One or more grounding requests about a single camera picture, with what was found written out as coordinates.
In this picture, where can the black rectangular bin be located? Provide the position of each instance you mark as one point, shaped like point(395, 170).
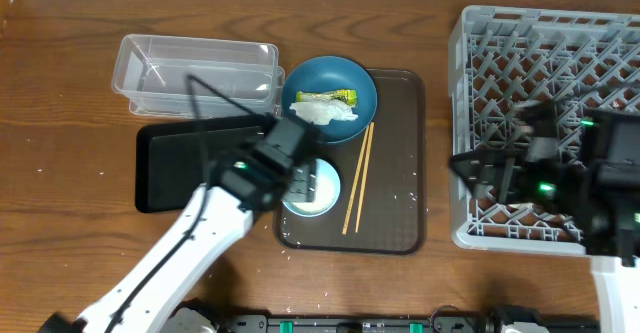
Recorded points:
point(169, 161)

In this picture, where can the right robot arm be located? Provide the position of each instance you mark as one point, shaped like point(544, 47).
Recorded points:
point(600, 193)

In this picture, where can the green snack wrapper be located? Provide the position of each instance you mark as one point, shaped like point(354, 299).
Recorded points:
point(347, 96)

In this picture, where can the light blue rice bowl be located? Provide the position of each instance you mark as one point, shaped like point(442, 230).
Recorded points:
point(328, 187)

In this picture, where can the clear plastic bin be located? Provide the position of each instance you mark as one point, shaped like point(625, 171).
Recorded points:
point(151, 72)

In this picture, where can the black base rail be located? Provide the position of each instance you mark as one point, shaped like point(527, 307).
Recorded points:
point(264, 324)

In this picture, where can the dark blue plate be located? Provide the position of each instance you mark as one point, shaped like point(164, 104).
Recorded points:
point(330, 73)

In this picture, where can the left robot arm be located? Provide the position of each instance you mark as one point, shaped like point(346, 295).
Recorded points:
point(239, 184)

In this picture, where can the brown serving tray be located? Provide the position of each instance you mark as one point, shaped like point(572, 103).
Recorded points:
point(391, 218)

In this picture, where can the right wooden chopstick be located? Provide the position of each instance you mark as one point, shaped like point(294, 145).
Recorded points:
point(365, 178)

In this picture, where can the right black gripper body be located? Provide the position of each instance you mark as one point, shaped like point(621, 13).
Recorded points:
point(555, 183)

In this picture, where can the white napkin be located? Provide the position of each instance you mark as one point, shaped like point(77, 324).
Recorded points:
point(322, 113)

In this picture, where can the grey dishwasher rack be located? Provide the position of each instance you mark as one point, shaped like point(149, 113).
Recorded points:
point(501, 56)

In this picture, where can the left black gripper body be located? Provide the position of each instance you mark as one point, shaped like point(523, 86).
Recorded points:
point(310, 161)

